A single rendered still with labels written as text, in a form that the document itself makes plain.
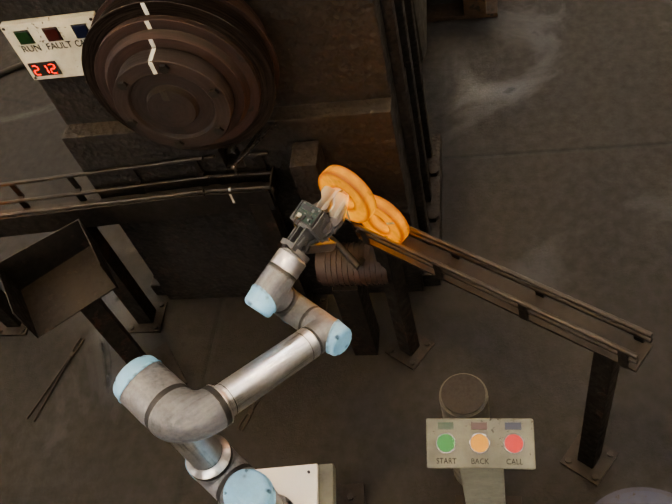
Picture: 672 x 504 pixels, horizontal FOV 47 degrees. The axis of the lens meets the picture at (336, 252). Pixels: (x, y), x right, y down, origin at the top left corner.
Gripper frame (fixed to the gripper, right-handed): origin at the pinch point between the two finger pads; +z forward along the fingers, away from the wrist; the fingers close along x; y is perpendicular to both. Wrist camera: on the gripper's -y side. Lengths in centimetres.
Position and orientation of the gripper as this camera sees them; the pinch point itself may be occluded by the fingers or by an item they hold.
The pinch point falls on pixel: (345, 189)
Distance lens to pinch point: 182.5
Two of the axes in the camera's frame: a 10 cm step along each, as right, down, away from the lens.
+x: -7.5, -4.3, 5.0
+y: -3.5, -3.8, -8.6
